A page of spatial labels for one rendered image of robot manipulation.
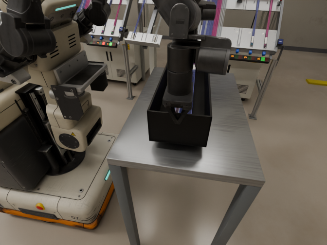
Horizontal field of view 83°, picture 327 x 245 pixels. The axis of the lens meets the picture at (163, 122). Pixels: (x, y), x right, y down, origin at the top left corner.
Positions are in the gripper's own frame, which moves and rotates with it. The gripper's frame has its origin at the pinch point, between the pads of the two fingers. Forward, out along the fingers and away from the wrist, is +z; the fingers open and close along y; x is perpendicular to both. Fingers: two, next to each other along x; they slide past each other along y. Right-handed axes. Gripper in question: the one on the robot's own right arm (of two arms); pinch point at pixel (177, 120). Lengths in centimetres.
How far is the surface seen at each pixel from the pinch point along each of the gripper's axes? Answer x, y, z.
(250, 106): -75, 160, 92
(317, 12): -221, 395, 24
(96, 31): 101, 156, 13
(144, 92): 18.4, 33.2, 11.1
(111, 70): 105, 185, 67
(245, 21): -100, 407, 41
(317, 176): -107, 66, 94
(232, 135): -18.3, 10.3, 12.4
